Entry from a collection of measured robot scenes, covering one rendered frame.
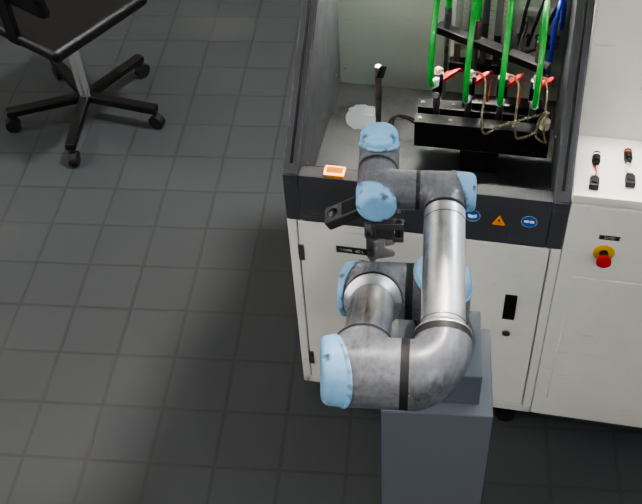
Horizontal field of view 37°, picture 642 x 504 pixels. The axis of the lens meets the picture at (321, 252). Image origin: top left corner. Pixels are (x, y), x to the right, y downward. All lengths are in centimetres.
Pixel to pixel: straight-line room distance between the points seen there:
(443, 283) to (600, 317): 107
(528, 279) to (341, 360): 110
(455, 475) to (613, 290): 64
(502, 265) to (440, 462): 55
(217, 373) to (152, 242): 67
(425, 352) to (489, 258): 99
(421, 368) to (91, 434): 180
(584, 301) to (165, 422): 135
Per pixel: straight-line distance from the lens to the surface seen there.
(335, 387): 152
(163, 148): 400
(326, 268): 261
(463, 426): 214
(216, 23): 468
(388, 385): 151
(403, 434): 217
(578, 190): 233
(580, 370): 282
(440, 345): 154
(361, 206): 175
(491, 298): 260
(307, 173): 238
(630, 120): 247
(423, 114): 250
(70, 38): 374
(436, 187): 175
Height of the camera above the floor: 255
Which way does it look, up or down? 47 degrees down
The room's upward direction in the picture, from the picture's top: 4 degrees counter-clockwise
